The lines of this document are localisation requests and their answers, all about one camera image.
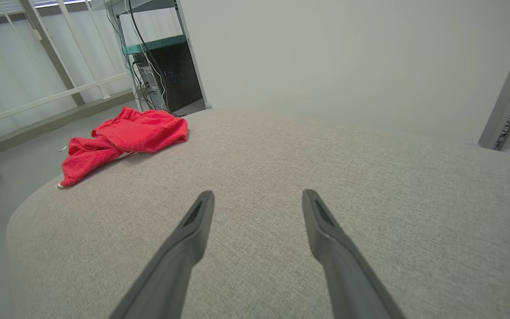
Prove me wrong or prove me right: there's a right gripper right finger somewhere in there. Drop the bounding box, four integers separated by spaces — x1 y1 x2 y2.
302 189 406 319

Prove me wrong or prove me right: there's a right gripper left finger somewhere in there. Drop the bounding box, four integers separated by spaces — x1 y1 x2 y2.
109 191 215 319

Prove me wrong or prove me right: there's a red and white garment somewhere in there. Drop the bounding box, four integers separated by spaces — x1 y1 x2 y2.
56 106 189 189

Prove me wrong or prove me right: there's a grey fabric sofa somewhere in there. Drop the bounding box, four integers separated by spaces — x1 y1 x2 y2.
6 108 510 319

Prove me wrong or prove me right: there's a white metal railing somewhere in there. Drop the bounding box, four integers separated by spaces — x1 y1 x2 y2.
0 0 129 131

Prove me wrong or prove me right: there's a black computer cabinet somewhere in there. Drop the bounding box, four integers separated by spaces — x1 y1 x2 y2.
104 0 213 113

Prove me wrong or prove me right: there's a black cable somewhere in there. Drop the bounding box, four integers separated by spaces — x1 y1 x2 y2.
127 0 169 111

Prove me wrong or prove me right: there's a grey metal partition post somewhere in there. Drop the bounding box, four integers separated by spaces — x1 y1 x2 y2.
478 7 510 151

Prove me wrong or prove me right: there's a grey diagonal frame beam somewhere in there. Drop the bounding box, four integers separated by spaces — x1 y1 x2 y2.
18 0 86 107

